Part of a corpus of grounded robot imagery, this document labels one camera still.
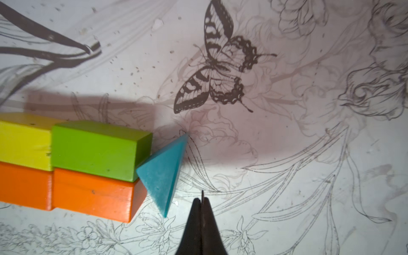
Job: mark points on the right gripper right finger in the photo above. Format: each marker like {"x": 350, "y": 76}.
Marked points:
{"x": 211, "y": 240}

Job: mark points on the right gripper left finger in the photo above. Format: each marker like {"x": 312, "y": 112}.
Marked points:
{"x": 191, "y": 240}

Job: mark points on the teal triangle block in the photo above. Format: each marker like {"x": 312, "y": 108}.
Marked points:
{"x": 159, "y": 174}

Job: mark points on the orange long rectangular block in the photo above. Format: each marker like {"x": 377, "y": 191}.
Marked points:
{"x": 97, "y": 196}

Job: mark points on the green rectangular block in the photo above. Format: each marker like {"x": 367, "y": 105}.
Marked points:
{"x": 100, "y": 149}

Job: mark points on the orange small block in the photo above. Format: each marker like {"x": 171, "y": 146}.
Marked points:
{"x": 26, "y": 187}

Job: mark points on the yellow block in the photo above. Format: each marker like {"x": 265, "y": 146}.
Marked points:
{"x": 26, "y": 139}

